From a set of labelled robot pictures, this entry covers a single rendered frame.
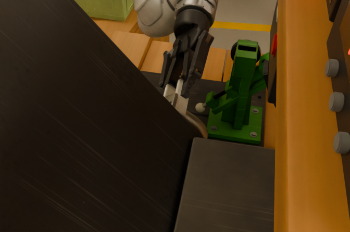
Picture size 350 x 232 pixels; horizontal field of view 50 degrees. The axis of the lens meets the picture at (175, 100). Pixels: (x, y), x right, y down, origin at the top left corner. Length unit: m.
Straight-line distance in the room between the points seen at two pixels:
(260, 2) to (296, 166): 3.19
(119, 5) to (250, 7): 1.85
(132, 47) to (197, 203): 0.88
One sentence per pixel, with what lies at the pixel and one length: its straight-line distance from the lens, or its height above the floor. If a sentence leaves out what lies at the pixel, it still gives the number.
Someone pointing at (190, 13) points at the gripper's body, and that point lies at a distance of 0.80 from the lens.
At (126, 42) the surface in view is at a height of 0.90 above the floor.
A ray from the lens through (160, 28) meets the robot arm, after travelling 0.99.
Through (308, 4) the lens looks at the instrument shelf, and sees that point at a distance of 0.36.
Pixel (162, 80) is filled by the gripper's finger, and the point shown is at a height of 1.20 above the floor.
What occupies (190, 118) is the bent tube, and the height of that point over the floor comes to 1.18.
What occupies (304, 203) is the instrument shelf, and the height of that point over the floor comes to 1.54.
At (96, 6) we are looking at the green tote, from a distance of 1.69.
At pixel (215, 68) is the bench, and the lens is 1.29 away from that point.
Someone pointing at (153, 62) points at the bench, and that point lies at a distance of 1.31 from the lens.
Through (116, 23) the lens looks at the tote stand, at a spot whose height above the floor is 0.79.
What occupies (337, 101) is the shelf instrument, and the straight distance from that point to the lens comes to 0.24.
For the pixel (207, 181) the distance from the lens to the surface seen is 0.57.
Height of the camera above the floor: 1.72
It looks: 46 degrees down
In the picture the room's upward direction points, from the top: straight up
